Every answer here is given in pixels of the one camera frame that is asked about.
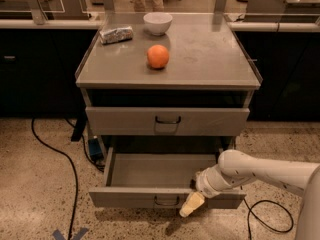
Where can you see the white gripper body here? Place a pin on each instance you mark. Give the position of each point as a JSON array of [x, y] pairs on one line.
[[204, 184]]

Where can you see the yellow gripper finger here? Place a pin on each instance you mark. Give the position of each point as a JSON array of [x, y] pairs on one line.
[[193, 202]]

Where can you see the grey drawer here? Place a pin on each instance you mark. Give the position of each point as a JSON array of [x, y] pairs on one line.
[[167, 121], [149, 180]]

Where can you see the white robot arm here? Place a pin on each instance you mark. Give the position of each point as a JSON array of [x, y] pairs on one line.
[[235, 168]]

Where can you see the grey metal drawer cabinet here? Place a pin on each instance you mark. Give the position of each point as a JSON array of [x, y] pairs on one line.
[[207, 68]]

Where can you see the grey top drawer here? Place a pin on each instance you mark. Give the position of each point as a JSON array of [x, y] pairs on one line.
[[167, 121]]

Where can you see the blue power box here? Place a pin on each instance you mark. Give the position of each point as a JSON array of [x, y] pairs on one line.
[[94, 149]]

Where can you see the orange fruit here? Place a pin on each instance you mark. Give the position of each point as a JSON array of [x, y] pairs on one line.
[[158, 56]]

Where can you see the white ceramic bowl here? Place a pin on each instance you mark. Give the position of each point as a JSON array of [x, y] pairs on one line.
[[157, 23]]

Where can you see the silver snack bag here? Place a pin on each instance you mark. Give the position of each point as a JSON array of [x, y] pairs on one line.
[[115, 35]]

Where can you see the dark left counter cabinet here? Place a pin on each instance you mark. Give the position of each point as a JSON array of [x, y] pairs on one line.
[[37, 72]]

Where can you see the white horizontal rail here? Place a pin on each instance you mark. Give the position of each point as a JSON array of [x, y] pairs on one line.
[[234, 26]]

